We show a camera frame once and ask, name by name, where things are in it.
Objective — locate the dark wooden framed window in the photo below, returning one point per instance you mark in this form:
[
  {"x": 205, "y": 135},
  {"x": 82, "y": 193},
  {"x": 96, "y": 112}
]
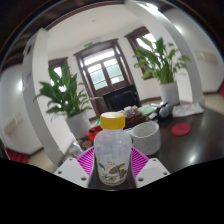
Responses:
[
  {"x": 57, "y": 68},
  {"x": 146, "y": 41}
]

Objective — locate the tea set on dark tray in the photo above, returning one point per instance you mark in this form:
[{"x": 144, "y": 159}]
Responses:
[{"x": 133, "y": 116}]

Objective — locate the light green book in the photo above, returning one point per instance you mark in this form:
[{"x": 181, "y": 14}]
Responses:
[{"x": 147, "y": 110}]

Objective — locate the black chair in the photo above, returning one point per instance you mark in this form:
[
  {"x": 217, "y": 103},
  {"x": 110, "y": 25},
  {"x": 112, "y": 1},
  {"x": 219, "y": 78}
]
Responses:
[{"x": 121, "y": 99}]

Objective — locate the green exit sign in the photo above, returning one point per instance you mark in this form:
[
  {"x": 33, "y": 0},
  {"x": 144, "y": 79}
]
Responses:
[{"x": 88, "y": 44}]

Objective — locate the white wall radiator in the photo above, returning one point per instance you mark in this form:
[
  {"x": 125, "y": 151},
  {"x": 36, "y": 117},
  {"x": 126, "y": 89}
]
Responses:
[
  {"x": 13, "y": 124},
  {"x": 206, "y": 56}
]

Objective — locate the grey round speaker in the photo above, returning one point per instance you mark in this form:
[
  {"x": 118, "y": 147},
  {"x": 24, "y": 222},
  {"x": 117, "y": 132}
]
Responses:
[{"x": 164, "y": 111}]

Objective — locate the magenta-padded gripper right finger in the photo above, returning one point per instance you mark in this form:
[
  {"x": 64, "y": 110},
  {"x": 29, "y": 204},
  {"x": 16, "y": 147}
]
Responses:
[{"x": 151, "y": 170}]

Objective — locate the yellow-capped clear plastic bottle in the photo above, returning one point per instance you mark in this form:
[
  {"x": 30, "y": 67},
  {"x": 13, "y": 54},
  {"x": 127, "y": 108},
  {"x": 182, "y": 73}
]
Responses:
[{"x": 112, "y": 150}]

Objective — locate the flat round red coaster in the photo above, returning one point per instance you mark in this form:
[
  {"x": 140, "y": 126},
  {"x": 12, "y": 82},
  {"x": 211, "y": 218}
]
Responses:
[{"x": 181, "y": 129}]

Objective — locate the dark wooden double door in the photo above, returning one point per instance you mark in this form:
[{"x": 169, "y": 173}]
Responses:
[{"x": 101, "y": 71}]

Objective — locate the white speckled mug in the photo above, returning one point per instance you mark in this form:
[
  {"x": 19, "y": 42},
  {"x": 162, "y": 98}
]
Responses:
[{"x": 146, "y": 140}]

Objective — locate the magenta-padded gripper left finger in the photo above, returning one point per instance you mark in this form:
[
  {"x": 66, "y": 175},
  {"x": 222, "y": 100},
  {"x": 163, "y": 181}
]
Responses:
[{"x": 71, "y": 170}]

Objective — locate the white printed magazine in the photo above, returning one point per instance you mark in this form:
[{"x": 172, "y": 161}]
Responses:
[{"x": 187, "y": 109}]

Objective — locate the red carpeted staircase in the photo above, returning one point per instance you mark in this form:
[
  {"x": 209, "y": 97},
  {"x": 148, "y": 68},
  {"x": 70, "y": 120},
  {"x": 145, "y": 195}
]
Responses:
[
  {"x": 18, "y": 156},
  {"x": 221, "y": 90}
]

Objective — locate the leafy plant in white pot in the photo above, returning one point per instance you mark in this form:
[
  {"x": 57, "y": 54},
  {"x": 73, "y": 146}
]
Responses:
[
  {"x": 65, "y": 98},
  {"x": 161, "y": 63}
]

